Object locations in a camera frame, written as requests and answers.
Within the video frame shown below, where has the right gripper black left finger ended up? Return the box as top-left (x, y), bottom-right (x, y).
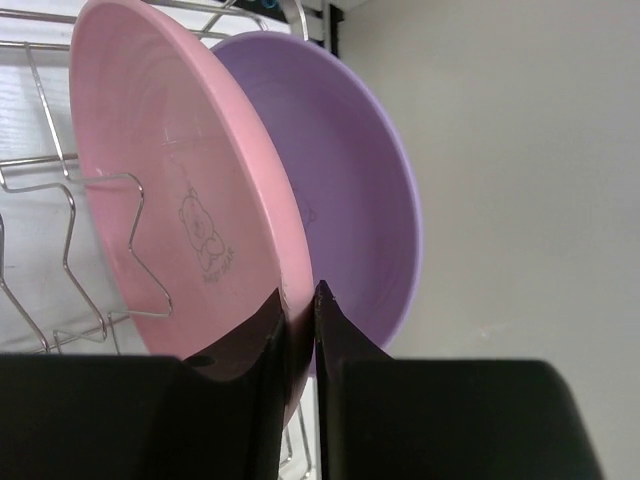
top-left (1, 294), bottom-right (287, 479)

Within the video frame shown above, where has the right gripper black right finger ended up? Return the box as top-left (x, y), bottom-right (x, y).
top-left (314, 283), bottom-right (603, 479)

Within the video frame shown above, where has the pink plate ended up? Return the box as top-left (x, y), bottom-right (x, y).
top-left (70, 1), bottom-right (314, 416)

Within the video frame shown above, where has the purple plate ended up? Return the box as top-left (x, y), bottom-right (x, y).
top-left (212, 31), bottom-right (423, 347)

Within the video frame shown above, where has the metal wire dish rack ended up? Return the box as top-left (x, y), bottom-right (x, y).
top-left (0, 0), bottom-right (321, 480)

